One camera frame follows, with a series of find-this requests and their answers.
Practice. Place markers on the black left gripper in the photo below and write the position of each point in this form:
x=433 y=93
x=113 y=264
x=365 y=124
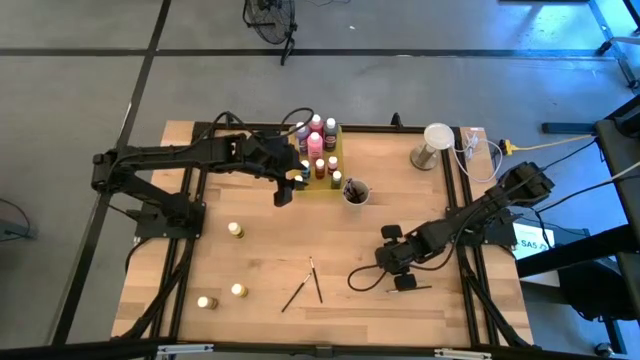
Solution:
x=270 y=155

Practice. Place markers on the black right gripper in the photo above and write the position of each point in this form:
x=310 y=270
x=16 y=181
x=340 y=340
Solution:
x=400 y=255

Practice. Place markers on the small dark blue paint bottle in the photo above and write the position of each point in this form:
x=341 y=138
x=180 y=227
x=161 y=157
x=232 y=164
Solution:
x=298 y=178

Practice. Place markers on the small light blue paint bottle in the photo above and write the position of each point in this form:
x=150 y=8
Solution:
x=305 y=169

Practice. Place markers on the large purple paint bottle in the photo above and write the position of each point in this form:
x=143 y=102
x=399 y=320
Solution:
x=303 y=142

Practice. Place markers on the large pink paint bottle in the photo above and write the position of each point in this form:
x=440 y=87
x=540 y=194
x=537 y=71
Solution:
x=315 y=145

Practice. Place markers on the small green paint bottle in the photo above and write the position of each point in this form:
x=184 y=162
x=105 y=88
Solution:
x=336 y=179

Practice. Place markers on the black paintbrush silver ferrule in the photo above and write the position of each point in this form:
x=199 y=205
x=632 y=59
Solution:
x=316 y=280
x=425 y=287

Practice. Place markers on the large black paint bottle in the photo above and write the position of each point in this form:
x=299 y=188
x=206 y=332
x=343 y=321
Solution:
x=330 y=132

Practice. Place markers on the large red paint bottle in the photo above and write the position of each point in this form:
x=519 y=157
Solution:
x=316 y=122

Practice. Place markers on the black brush dark fluffy head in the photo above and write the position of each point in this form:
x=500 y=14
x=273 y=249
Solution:
x=356 y=190

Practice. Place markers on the small yellow striped paint bottle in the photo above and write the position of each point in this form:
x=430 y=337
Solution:
x=235 y=229
x=204 y=302
x=239 y=290

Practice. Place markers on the long black paintbrush white print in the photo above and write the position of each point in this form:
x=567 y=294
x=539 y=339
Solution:
x=296 y=293

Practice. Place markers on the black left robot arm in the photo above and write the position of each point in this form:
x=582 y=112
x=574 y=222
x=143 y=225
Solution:
x=165 y=155

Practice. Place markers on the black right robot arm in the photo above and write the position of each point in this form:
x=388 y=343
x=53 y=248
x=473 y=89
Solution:
x=480 y=210

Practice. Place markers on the yellow plastic bin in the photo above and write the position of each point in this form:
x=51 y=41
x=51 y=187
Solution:
x=320 y=185

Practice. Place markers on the white ribbed paper cup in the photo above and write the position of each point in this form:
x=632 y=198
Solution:
x=356 y=203

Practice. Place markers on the white mushroom table lamp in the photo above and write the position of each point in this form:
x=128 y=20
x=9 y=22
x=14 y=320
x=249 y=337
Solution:
x=439 y=135

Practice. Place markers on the black floor fan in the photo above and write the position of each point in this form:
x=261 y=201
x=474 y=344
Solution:
x=270 y=20

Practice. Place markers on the black office chair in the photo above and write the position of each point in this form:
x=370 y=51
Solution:
x=595 y=290

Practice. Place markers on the black office desk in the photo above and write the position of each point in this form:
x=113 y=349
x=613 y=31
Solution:
x=617 y=165

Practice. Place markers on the black frame hook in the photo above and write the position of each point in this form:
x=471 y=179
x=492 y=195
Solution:
x=396 y=120
x=229 y=120

